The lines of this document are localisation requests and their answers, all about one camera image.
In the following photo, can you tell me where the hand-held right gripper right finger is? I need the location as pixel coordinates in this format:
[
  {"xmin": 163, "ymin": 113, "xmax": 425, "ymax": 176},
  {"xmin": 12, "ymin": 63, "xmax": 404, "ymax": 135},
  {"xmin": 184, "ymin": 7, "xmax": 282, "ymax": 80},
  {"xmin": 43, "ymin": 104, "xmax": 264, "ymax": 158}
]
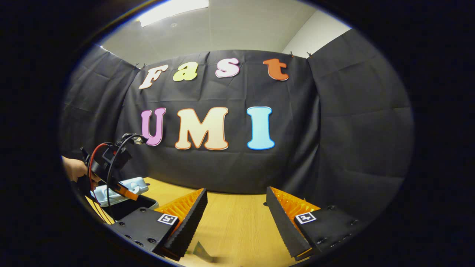
[{"xmin": 266, "ymin": 187, "xmax": 366, "ymax": 260}]

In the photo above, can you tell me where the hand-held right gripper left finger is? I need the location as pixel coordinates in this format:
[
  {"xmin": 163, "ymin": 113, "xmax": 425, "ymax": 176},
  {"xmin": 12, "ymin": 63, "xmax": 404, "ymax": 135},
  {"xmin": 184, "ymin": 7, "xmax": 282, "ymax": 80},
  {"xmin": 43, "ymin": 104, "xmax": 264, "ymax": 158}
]
[{"xmin": 111, "ymin": 188, "xmax": 208, "ymax": 261}]

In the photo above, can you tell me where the light blue suitcase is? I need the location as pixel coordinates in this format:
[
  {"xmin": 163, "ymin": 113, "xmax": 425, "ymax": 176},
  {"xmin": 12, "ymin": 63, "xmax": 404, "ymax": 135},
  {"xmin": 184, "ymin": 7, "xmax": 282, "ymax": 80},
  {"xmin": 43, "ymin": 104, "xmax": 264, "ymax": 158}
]
[{"xmin": 91, "ymin": 177, "xmax": 159, "ymax": 223}]

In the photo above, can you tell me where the silver skin care tube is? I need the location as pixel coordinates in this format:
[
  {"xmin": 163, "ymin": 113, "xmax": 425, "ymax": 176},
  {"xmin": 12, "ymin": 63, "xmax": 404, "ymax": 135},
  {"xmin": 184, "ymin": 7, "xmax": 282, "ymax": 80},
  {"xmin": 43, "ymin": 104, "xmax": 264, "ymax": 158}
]
[{"xmin": 192, "ymin": 241, "xmax": 214, "ymax": 263}]

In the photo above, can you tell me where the black backdrop cloth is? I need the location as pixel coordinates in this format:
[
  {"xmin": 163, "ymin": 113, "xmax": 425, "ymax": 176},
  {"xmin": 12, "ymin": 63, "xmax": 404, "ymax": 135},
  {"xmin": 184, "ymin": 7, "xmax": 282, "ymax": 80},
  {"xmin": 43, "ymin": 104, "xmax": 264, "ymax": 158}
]
[{"xmin": 59, "ymin": 30, "xmax": 414, "ymax": 223}]

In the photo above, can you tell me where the ceiling light panel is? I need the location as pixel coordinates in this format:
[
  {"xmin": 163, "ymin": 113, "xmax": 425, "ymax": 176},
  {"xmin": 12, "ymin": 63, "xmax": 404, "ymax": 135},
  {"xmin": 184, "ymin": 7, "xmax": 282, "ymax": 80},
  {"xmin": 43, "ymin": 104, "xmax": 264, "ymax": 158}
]
[{"xmin": 138, "ymin": 0, "xmax": 209, "ymax": 27}]

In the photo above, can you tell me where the red cable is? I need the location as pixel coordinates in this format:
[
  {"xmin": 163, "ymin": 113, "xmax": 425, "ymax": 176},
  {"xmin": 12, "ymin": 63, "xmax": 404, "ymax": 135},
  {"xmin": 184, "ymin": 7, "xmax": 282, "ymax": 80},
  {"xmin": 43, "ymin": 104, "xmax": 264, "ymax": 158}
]
[{"xmin": 87, "ymin": 142, "xmax": 112, "ymax": 202}]

